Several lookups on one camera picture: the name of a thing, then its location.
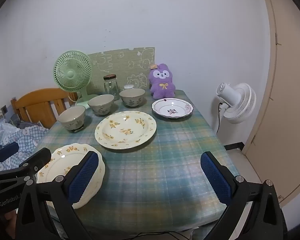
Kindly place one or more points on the small white lidded container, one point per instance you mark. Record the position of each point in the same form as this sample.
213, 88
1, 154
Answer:
128, 87

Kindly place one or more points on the blue checked blanket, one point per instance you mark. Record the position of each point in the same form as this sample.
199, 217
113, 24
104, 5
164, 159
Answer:
27, 137

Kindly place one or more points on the white floor fan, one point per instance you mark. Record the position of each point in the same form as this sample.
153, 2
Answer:
236, 100

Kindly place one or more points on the glass jar with brown lid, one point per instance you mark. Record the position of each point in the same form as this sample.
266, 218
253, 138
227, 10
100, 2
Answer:
110, 86

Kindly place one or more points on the grey cloth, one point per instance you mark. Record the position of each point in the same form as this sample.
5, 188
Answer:
22, 125

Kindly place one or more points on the plaid tablecloth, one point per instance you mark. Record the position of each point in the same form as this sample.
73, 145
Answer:
165, 167

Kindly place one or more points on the green desk fan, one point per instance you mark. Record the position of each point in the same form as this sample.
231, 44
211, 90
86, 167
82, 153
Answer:
70, 73

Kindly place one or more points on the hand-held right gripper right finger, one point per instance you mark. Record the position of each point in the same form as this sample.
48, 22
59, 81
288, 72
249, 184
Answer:
215, 180

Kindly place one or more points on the beige door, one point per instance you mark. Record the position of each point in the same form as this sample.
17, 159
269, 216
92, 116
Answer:
285, 105

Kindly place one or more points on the purple plush toy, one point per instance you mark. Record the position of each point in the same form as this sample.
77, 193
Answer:
162, 85

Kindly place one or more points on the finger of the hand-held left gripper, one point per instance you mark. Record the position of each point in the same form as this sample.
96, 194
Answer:
7, 150
38, 158

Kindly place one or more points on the grey leaf pattern bowl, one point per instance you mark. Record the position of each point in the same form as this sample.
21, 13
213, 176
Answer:
72, 122
101, 107
132, 101

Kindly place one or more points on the white red floral plate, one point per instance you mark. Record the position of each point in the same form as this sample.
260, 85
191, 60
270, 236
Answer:
172, 108

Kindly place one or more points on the green printed mat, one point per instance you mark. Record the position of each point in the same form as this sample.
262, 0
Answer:
122, 62

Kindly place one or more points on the cream scalloped floral plate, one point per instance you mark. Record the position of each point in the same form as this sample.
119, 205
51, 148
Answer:
62, 160
88, 198

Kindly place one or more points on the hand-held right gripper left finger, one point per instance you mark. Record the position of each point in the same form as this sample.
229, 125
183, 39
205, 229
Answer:
81, 180

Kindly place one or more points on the round yellow floral plate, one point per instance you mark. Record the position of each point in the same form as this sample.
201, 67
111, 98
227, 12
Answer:
125, 130

